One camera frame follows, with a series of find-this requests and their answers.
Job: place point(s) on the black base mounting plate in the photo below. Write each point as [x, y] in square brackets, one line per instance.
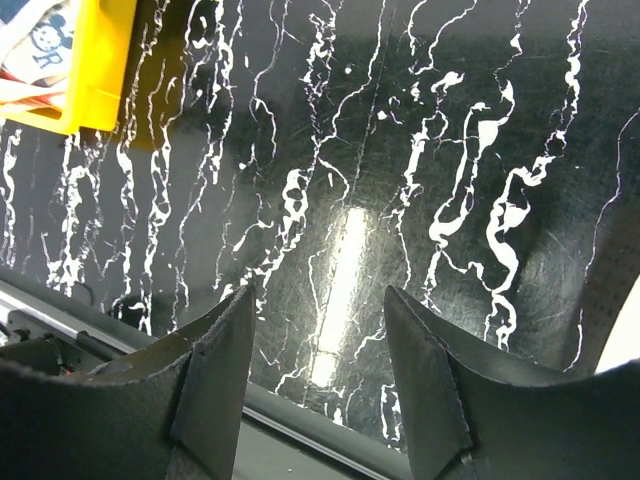
[276, 440]

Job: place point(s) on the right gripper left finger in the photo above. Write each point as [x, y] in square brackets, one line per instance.
[171, 410]

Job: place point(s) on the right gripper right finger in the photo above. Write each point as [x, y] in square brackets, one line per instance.
[472, 411]

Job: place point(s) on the white perforated plastic basket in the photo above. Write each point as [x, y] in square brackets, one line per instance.
[610, 273]

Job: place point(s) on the blue patterned white towel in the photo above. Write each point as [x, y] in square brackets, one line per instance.
[36, 53]

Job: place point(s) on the yellow plastic tray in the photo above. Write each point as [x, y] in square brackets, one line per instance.
[99, 58]

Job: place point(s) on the black marble pattern mat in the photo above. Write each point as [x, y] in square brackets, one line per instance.
[322, 151]

